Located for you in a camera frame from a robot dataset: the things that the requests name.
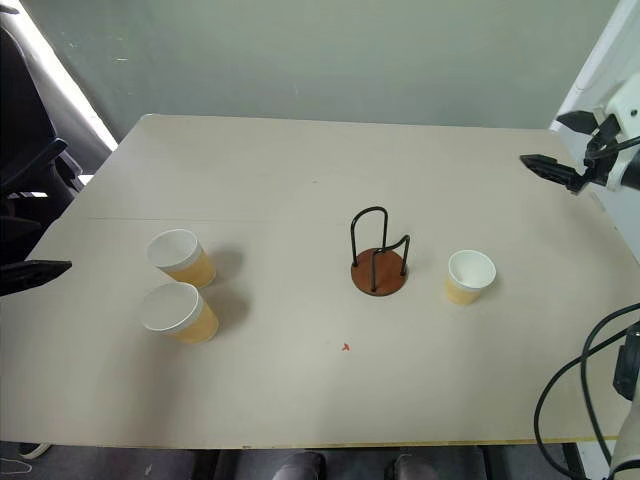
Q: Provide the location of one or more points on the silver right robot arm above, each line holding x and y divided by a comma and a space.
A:
629, 365

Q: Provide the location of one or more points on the yellow paper cup white rim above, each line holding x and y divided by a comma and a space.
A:
187, 267
462, 292
192, 325

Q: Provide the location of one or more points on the black office chair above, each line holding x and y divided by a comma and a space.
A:
25, 150

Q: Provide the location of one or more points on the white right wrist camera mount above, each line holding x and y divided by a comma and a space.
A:
626, 102

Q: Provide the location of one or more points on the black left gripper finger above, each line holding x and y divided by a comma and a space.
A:
30, 275

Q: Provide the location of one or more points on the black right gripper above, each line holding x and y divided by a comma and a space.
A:
600, 160

